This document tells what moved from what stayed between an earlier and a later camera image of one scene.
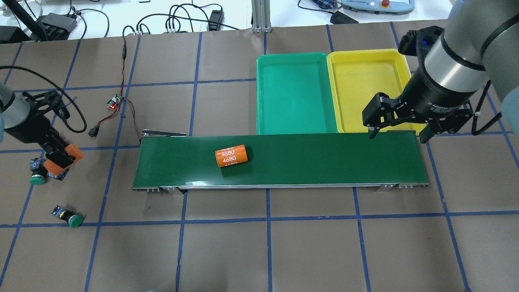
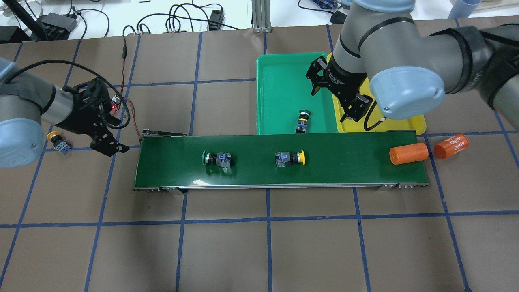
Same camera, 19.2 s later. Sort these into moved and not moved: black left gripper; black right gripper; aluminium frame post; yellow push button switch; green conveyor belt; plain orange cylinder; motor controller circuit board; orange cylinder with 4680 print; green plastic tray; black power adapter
Moved: black left gripper; black right gripper; plain orange cylinder; yellow push button switch; orange cylinder with 4680 print
Not moved: green conveyor belt; aluminium frame post; green plastic tray; motor controller circuit board; black power adapter
